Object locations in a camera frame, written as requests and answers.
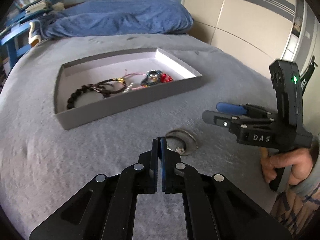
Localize metal bangle rings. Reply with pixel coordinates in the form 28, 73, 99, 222
164, 128, 198, 157

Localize red bead necklace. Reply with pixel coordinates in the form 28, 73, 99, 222
159, 73, 174, 84

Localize black bead bracelet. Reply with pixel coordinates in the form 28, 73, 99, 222
66, 84, 106, 111

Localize pink cord bracelet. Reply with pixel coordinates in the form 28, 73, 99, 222
123, 69, 148, 91

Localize white pearl hair clip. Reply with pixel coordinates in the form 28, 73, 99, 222
123, 82, 134, 94

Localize patterned sleeve forearm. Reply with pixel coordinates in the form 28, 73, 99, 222
271, 137, 319, 237

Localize right hand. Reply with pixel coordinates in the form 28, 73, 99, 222
260, 147, 317, 186

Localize beige wardrobe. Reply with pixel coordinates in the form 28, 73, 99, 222
183, 0, 319, 76

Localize grey shallow cardboard box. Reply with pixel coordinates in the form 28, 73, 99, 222
54, 48, 203, 130

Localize blue duvet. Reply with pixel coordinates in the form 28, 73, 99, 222
30, 0, 194, 40

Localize blue desk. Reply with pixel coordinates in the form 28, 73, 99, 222
1, 0, 54, 69

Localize white plush toy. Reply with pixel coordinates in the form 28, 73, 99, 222
52, 2, 65, 11

